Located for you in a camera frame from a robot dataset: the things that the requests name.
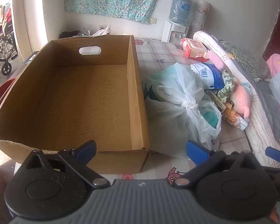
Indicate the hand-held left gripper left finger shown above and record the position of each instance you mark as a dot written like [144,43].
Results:
[86,148]

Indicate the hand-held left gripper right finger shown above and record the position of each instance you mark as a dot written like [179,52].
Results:
[197,151]

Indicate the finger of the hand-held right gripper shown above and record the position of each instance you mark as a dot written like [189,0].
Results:
[275,153]

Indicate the brown cardboard box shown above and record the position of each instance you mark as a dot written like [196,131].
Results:
[84,98]

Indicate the orange checkered cloth doll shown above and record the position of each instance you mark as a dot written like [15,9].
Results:
[234,117]

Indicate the pink plush toy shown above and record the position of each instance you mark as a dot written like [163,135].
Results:
[241,98]

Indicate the blue and white pack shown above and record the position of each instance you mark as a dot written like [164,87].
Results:
[208,74]

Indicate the pink fluffy cloth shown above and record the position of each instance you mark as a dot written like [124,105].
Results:
[215,60]

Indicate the grey flower printed blanket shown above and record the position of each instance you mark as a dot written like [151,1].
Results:
[273,121]

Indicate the white quilted mattress pad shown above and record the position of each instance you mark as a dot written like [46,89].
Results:
[261,121]

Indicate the knotted white plastic bag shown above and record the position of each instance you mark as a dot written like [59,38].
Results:
[172,121]

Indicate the gold and brown box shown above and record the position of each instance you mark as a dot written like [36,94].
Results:
[215,101]

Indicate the green and white knit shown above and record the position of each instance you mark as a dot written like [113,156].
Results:
[225,86]

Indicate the pale printed plastic bag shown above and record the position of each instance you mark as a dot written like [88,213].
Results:
[148,86]

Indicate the green floral pillow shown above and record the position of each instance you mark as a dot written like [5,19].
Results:
[245,58]

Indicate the red basin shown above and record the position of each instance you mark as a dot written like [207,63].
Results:
[1,93]

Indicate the pink wet wipes pack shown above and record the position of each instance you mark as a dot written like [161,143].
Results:
[194,47]

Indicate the dark box with white label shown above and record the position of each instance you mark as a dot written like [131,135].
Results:
[29,59]

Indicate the white rolled quilt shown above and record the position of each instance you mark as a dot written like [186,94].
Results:
[214,42]

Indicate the black bag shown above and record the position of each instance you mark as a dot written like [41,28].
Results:
[68,33]

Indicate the clear plastic bags pile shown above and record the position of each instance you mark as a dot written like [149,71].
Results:
[84,31]

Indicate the white floor plastic bag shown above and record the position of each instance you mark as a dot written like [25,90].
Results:
[102,31]

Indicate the white water dispenser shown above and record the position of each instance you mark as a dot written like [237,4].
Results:
[173,31]

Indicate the dark red door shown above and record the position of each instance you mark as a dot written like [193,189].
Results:
[276,28]

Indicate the wheelchair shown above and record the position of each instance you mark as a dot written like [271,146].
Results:
[3,49]

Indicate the rolled printed floor mat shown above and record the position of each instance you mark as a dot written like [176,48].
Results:
[201,16]

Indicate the white curtain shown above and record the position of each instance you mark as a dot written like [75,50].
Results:
[30,16]

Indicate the blue water bottle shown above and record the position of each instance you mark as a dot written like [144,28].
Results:
[180,9]

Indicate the beige wall socket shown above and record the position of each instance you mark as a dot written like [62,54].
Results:
[153,20]

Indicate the teal floral wall cloth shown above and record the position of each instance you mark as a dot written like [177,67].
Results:
[112,0]

